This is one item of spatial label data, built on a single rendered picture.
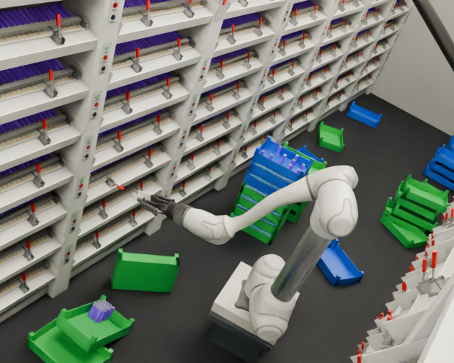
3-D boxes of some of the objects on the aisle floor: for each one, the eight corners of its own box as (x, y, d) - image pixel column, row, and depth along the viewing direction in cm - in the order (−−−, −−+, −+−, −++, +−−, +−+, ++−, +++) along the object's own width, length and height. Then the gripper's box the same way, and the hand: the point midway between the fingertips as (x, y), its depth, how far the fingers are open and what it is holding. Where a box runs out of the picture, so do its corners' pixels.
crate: (170, 292, 290) (180, 265, 278) (111, 289, 280) (119, 259, 269) (168, 281, 296) (178, 253, 285) (111, 276, 286) (118, 248, 275)
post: (67, 288, 272) (144, -100, 175) (52, 298, 265) (123, -100, 168) (39, 265, 279) (97, -122, 182) (23, 274, 271) (76, -124, 174)
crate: (96, 307, 268) (103, 294, 266) (127, 333, 262) (135, 320, 260) (53, 324, 240) (61, 308, 239) (88, 353, 234) (96, 338, 232)
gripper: (166, 227, 235) (122, 208, 246) (189, 213, 247) (146, 194, 258) (166, 212, 232) (122, 193, 242) (189, 198, 244) (147, 180, 254)
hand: (140, 196), depth 248 cm, fingers open, 3 cm apart
